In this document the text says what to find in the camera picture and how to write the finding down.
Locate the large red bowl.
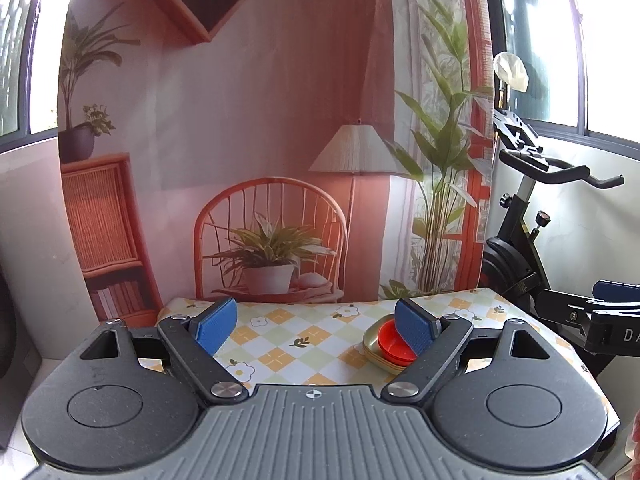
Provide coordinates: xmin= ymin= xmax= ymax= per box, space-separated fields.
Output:
xmin=378 ymin=318 xmax=416 ymax=366

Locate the green square plate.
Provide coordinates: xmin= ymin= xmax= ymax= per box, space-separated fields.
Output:
xmin=362 ymin=314 xmax=394 ymax=361

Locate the black exercise bike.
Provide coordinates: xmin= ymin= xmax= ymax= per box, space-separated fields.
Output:
xmin=480 ymin=52 xmax=626 ymax=311

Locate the printed room backdrop cloth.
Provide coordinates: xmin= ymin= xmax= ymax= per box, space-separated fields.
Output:
xmin=58 ymin=0 xmax=495 ymax=326

